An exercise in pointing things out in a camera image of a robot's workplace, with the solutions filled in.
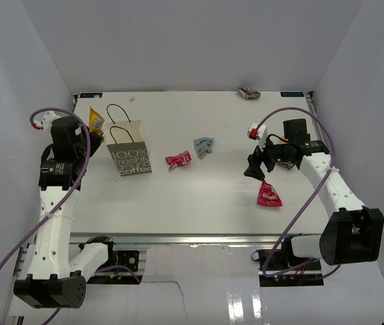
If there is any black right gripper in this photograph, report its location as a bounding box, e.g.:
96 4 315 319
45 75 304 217
244 133 292 181

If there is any grey white paper coffee bag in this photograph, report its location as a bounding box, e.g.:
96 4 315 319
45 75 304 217
104 104 152 177

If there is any light blue Himalaya snack pouch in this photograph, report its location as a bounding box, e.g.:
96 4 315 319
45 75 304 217
194 137 214 159

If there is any red snack packet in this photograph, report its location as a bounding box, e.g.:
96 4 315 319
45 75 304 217
165 150 192 170

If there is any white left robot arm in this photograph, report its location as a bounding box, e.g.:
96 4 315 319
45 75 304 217
14 116 118 309

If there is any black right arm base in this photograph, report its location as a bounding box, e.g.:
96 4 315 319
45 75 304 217
252 248 324 287

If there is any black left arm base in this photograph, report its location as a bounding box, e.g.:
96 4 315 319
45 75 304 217
95 250 140 275

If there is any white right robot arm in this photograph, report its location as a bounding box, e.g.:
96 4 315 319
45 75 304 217
244 118 384 270

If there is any red pink snack pouch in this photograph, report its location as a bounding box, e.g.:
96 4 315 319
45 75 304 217
257 181 282 207

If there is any purple brown snack wrapper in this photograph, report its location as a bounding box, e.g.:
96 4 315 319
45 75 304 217
238 87 261 100

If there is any blue corner label right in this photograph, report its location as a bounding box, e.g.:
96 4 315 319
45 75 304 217
280 91 304 98

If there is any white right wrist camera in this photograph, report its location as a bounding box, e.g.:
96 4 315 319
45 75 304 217
247 123 268 149

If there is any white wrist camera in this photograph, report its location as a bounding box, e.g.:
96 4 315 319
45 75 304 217
247 123 268 149
32 110 61 134

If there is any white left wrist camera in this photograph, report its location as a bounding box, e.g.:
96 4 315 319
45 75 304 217
32 110 61 134

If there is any aluminium front rail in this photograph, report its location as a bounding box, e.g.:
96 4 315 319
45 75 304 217
69 233 324 247

